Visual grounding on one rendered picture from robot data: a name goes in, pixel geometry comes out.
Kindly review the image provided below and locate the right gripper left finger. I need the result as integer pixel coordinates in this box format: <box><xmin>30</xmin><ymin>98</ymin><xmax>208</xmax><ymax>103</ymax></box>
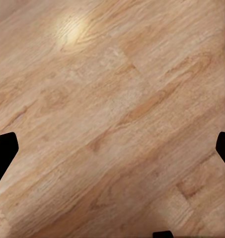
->
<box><xmin>0</xmin><ymin>132</ymin><xmax>19</xmax><ymax>180</ymax></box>

